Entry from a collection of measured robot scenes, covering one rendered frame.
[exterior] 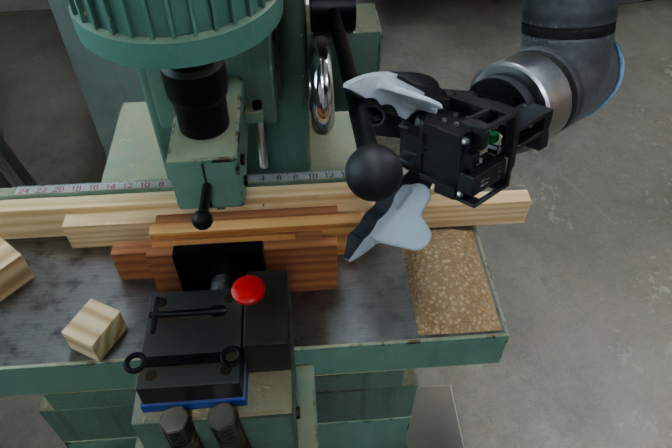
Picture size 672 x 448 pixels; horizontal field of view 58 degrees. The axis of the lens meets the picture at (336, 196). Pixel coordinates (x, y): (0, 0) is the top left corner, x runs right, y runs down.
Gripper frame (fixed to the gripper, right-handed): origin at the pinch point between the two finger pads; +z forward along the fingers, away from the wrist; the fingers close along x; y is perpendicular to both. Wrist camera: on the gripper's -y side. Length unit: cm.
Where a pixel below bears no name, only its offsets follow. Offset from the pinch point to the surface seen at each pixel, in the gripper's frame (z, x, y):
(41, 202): 11.0, 13.8, -38.4
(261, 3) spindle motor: -1.4, -11.4, -9.6
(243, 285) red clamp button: 5.1, 11.5, -6.8
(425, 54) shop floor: -177, 60, -127
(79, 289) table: 12.2, 21.0, -29.5
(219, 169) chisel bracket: 0.1, 5.4, -16.4
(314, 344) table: -2.2, 23.3, -6.1
